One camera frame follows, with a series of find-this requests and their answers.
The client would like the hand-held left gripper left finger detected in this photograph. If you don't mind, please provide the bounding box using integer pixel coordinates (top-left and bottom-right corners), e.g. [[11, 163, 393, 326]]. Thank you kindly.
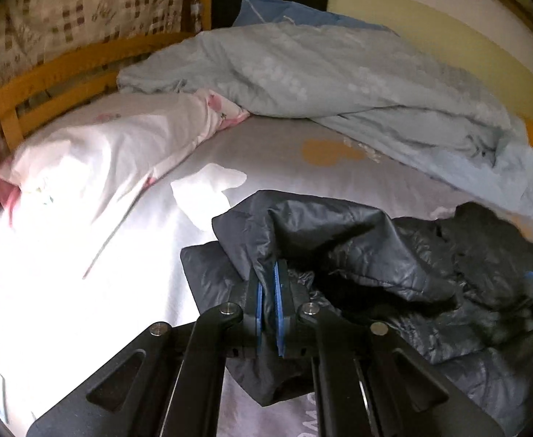
[[26, 277, 267, 437]]

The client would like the white pink floral pillow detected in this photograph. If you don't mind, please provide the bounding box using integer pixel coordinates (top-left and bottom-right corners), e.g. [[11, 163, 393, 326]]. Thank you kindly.
[[0, 90, 251, 219]]

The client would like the blue pillow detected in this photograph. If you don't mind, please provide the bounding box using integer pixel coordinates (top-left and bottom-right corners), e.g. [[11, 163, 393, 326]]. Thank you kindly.
[[232, 0, 395, 32]]

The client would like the beige checked print cloth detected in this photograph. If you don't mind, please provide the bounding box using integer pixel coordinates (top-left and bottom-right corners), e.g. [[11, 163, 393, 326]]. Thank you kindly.
[[0, 0, 203, 96]]

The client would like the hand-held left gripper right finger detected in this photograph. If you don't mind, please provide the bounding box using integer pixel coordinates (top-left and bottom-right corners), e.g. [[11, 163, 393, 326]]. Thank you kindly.
[[272, 259, 506, 437]]

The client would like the black puffer jacket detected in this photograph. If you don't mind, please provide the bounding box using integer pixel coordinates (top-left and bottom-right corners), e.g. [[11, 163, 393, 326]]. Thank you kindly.
[[180, 190, 533, 437]]

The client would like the light blue duvet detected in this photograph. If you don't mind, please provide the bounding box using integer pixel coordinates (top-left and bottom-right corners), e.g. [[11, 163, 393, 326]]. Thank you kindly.
[[117, 20, 533, 233]]

